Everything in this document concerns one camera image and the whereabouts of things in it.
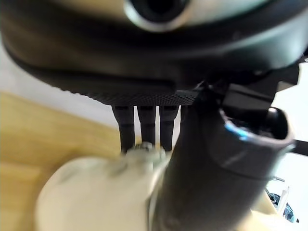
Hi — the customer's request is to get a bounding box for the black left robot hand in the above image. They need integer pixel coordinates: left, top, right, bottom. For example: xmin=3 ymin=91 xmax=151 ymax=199
xmin=0 ymin=0 xmax=308 ymax=231

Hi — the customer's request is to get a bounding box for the light wooden shoe rack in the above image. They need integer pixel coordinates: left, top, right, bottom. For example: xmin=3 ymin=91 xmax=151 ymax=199
xmin=0 ymin=92 xmax=142 ymax=231

